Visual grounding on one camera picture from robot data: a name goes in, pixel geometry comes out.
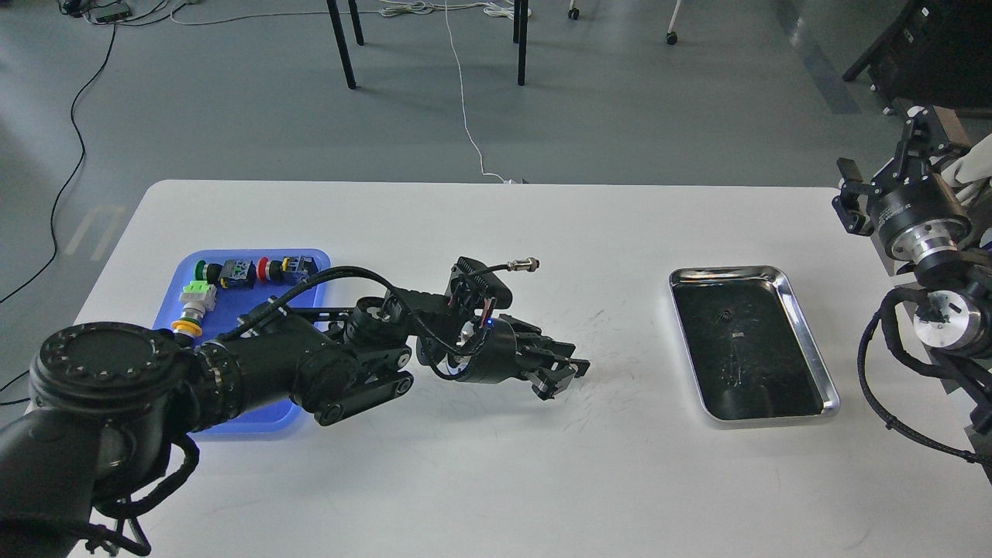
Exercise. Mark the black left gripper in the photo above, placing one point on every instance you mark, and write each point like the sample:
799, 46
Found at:
516, 349

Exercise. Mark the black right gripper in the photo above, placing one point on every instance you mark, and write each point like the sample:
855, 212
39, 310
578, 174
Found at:
912, 213

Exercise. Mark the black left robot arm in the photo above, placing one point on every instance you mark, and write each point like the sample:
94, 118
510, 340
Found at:
114, 405

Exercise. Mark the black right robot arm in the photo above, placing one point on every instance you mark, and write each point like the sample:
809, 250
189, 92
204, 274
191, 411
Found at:
939, 329

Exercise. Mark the silver metal tray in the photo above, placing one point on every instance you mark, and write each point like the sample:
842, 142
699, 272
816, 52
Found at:
760, 369

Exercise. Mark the blue plastic tray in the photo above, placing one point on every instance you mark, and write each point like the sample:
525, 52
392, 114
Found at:
274, 419

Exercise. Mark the beige cloth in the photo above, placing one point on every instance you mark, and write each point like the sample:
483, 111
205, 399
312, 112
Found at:
973, 167

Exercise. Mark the black equipment case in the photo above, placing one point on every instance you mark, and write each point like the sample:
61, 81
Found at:
934, 53

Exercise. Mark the black table leg right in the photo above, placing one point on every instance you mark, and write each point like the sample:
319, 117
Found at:
520, 14

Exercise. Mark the black table leg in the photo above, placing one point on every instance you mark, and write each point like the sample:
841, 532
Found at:
520, 14
336, 16

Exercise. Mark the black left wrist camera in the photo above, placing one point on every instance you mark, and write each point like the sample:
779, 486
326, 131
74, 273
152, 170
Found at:
474, 285

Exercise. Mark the red push button switch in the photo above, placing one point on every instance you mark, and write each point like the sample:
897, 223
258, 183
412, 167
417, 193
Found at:
285, 270

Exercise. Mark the green push button switch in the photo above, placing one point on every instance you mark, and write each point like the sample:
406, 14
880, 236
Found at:
233, 274

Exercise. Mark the green white switch component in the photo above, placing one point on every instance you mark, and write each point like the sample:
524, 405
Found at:
198, 298

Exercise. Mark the yellow push button switch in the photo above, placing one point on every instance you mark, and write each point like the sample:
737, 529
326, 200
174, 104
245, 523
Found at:
187, 328

